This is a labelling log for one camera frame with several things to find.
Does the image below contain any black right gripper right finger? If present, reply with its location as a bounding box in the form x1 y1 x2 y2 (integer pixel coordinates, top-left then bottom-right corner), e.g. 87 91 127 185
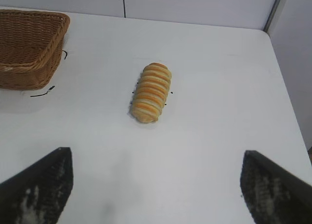
239 149 312 224

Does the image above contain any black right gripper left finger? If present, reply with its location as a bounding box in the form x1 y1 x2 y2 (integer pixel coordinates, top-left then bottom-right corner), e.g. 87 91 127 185
0 146 74 224

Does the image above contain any long striped bread roll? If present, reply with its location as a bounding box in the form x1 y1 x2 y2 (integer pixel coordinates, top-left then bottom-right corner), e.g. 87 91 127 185
128 62 173 124

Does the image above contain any brown woven wicker basket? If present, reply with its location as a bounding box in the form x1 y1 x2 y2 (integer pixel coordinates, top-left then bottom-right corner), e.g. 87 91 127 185
0 9 71 91

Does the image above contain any grey metal partition post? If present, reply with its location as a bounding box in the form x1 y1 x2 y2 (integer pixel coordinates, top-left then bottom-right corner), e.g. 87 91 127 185
263 0 293 33

